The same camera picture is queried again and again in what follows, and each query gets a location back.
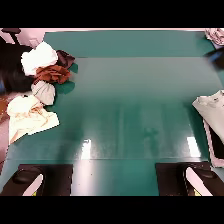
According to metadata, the light grey shirt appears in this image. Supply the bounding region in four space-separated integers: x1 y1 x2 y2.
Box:
191 89 224 145

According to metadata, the pink grey garment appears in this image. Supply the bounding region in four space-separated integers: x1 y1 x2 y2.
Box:
202 118 224 169

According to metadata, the cream garment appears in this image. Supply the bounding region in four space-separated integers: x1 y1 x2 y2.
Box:
6 95 61 145

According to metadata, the white garment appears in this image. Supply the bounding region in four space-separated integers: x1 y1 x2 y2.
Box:
20 41 59 77

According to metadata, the rust orange garment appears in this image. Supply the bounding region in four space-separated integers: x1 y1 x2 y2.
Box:
33 64 72 85

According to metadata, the pale pink garment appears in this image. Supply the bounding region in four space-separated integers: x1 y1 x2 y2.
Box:
204 28 224 47

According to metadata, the dark brown garment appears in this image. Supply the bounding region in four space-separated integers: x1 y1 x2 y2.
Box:
55 49 76 70

